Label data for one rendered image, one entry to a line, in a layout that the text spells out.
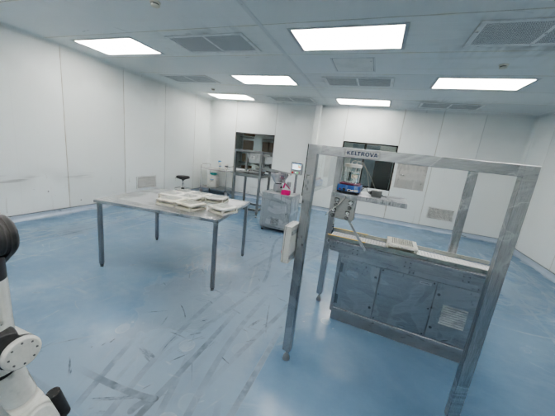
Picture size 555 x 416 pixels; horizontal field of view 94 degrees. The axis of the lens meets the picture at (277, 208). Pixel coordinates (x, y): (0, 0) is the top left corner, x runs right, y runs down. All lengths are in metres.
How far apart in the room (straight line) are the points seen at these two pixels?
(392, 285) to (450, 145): 5.45
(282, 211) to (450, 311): 3.24
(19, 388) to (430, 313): 2.55
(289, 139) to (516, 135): 5.29
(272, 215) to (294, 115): 3.68
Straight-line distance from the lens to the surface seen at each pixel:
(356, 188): 2.38
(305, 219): 1.77
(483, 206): 7.90
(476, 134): 7.75
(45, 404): 1.05
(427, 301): 2.68
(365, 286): 2.65
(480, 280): 2.59
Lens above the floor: 1.59
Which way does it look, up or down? 13 degrees down
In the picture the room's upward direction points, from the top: 6 degrees clockwise
